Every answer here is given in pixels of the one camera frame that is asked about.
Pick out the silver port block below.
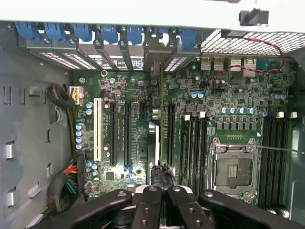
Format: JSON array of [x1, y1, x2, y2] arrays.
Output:
[[243, 57, 258, 77], [200, 56, 213, 71], [229, 57, 243, 73], [213, 56, 225, 71]]

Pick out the white power connector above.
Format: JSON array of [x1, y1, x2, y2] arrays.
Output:
[[69, 85, 85, 106]]

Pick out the long black expansion slot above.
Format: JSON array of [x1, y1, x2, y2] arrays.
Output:
[[167, 102, 176, 167], [109, 101, 119, 167], [123, 102, 132, 167]]

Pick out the black sleeved power cable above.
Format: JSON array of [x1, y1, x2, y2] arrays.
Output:
[[46, 83, 78, 158]]

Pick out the black PC case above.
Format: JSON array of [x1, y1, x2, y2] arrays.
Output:
[[0, 0, 305, 229]]

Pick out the blue card retention clip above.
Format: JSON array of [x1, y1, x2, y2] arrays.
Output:
[[152, 26, 169, 35], [100, 24, 119, 44], [180, 28, 198, 46], [126, 25, 144, 45], [44, 22, 67, 43], [72, 23, 93, 42], [15, 21, 41, 41]]

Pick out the red black twisted wire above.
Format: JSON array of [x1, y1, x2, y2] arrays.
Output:
[[204, 37, 286, 84]]

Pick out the black case lock tab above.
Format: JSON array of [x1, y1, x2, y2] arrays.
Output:
[[239, 8, 270, 26]]

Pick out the short black expansion slot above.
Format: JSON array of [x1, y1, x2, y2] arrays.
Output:
[[139, 102, 146, 122]]

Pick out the metal CPU socket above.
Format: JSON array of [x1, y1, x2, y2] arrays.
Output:
[[206, 136, 260, 205]]

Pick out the thin metal locking lever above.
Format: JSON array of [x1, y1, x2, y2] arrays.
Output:
[[255, 144, 305, 155]]

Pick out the green motherboard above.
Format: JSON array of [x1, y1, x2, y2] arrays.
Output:
[[72, 56, 298, 215]]

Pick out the coloured wire bundle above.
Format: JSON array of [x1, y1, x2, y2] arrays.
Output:
[[46, 158, 79, 215]]

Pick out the white expansion slot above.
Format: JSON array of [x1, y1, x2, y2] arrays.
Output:
[[93, 97, 103, 163]]

